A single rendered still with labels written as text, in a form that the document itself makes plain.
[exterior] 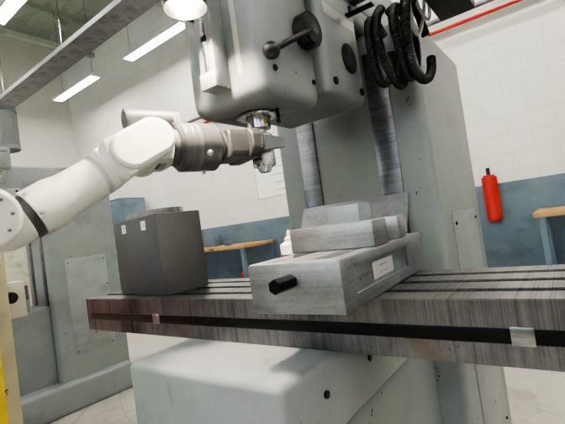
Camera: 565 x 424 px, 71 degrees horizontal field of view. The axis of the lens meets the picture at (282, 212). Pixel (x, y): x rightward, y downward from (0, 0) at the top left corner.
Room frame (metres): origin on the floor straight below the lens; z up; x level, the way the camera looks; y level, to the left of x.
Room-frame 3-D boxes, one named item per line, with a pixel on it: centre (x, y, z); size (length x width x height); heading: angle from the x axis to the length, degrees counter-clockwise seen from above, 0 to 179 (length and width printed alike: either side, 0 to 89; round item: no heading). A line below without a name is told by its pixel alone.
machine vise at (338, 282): (0.67, -0.10, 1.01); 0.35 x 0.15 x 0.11; 145
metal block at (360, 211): (0.70, -0.12, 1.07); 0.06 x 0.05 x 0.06; 55
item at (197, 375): (0.80, 0.02, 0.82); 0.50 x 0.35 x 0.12; 144
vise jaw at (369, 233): (0.65, -0.08, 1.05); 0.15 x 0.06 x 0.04; 55
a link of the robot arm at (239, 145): (0.75, 0.10, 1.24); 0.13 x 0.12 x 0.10; 35
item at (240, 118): (0.80, 0.02, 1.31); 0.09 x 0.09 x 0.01
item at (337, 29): (0.95, -0.09, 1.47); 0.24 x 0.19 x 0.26; 54
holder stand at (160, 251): (1.00, 0.32, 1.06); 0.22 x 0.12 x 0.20; 47
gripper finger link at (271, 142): (0.76, 0.00, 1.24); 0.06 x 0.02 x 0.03; 125
